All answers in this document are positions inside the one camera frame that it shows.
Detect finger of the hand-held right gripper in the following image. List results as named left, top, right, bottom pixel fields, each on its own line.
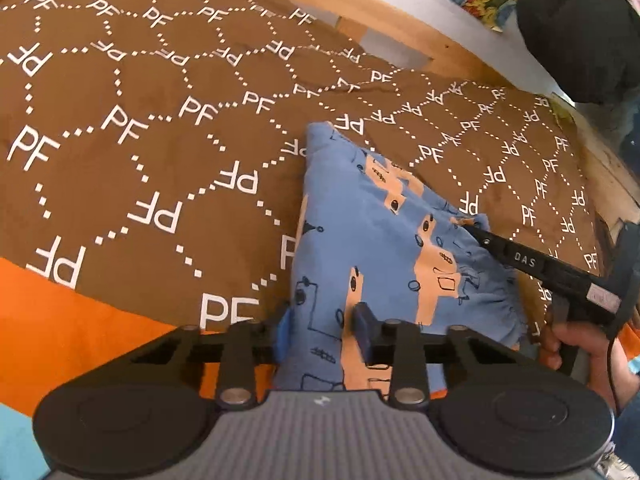
left=461, top=220, right=504, bottom=257

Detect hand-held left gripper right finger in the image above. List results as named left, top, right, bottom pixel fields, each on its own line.
left=350, top=302, right=524, bottom=409

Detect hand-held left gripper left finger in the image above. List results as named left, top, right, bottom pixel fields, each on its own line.
left=127, top=309, right=295, bottom=407

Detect blue printed pants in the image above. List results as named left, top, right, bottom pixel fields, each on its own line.
left=272, top=121, right=529, bottom=397

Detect person's right hand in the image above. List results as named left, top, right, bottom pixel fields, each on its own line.
left=541, top=321, right=627, bottom=402

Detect brown patterned blanket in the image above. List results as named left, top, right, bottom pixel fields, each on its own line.
left=0, top=0, right=602, bottom=480

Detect black cloth bundle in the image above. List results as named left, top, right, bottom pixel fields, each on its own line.
left=516, top=0, right=640, bottom=107

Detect black cable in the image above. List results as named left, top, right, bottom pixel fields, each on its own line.
left=606, top=305, right=638, bottom=413

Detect wooden bed frame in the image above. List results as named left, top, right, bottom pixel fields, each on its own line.
left=240, top=0, right=640, bottom=243

